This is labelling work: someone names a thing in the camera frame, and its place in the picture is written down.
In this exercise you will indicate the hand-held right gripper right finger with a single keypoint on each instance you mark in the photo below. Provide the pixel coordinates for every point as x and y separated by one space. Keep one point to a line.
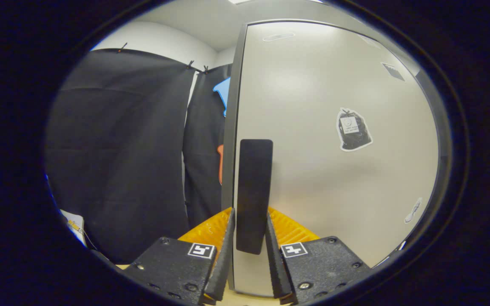
275 263

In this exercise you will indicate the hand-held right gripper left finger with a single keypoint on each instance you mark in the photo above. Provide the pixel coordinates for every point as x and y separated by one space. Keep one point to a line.
223 255

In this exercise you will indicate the grey cabinet door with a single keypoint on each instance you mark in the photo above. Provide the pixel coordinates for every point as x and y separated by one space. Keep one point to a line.
334 191

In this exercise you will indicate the black backdrop cloth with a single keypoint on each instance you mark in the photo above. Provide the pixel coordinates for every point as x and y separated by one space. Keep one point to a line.
121 170

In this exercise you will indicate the white paper card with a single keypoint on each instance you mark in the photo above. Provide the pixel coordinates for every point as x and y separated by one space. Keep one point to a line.
74 223

